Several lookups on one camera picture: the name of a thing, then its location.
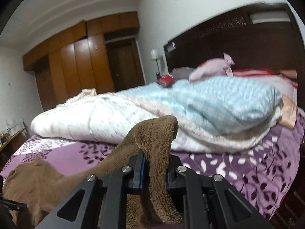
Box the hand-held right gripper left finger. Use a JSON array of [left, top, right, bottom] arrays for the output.
[[33, 149, 146, 229]]

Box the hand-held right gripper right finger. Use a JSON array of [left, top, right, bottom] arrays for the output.
[[166, 156, 274, 229]]

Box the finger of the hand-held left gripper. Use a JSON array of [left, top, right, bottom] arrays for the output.
[[0, 194, 28, 212]]

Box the brown fleece garment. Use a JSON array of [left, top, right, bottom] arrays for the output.
[[2, 115, 184, 229]]

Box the cluttered wooden desk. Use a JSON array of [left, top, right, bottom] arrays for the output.
[[0, 118, 31, 154]]

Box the purple leaf print blanket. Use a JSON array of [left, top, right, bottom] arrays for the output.
[[0, 106, 305, 221]]

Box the white quilt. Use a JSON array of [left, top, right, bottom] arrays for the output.
[[30, 89, 283, 153]]

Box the light blue checked quilt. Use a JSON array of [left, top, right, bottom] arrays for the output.
[[114, 76, 284, 134]]

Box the red packet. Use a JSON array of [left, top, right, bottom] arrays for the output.
[[157, 74, 176, 88]]

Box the cream satin cloth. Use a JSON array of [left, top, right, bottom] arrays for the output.
[[64, 88, 98, 106]]

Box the grey pillow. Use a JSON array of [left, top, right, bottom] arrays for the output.
[[171, 67, 195, 80]]

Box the dark wooden door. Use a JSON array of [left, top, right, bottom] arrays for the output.
[[105, 38, 146, 93]]

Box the white bedside lamp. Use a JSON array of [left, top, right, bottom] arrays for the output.
[[150, 49, 165, 77]]

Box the brown wooden wardrobe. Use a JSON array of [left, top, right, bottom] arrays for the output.
[[22, 11, 146, 112]]

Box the peach pillow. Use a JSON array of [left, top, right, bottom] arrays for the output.
[[278, 69, 299, 128]]

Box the dark wooden headboard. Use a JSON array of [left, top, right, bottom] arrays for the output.
[[163, 3, 305, 83]]

